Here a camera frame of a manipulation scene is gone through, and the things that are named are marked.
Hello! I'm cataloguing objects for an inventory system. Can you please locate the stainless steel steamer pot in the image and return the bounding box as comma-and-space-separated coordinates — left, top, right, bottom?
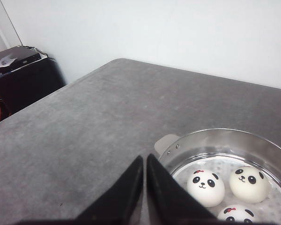
155, 129, 281, 225

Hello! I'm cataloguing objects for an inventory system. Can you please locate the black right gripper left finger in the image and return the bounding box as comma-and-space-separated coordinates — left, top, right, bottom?
75, 156, 143, 225

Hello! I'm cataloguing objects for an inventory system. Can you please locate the black box with electronics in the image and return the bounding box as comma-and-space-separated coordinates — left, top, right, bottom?
0, 45, 66, 121

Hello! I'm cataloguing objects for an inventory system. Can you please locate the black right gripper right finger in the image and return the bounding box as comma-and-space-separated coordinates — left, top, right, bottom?
147, 154, 217, 225

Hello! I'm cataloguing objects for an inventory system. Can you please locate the white panda bun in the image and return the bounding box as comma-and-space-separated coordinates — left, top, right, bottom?
217, 204, 258, 223
229, 166, 271, 204
186, 169, 225, 208

